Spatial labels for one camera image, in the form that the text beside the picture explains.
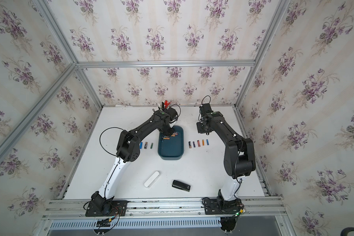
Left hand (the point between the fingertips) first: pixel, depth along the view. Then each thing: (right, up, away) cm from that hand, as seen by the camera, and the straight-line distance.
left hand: (169, 134), depth 101 cm
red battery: (+20, -6, -3) cm, 21 cm away
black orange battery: (+14, -6, -3) cm, 16 cm away
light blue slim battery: (+26, -5, -3) cm, 27 cm away
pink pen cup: (-3, +21, +6) cm, 22 cm away
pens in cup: (-5, +21, +6) cm, 23 cm away
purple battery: (+17, -6, -3) cm, 18 cm away
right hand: (+23, +5, -8) cm, 25 cm away
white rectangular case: (-7, -22, -21) cm, 31 cm away
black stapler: (+7, -26, -22) cm, 35 cm away
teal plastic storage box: (+1, -7, -7) cm, 10 cm away
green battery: (-12, -7, -4) cm, 14 cm away
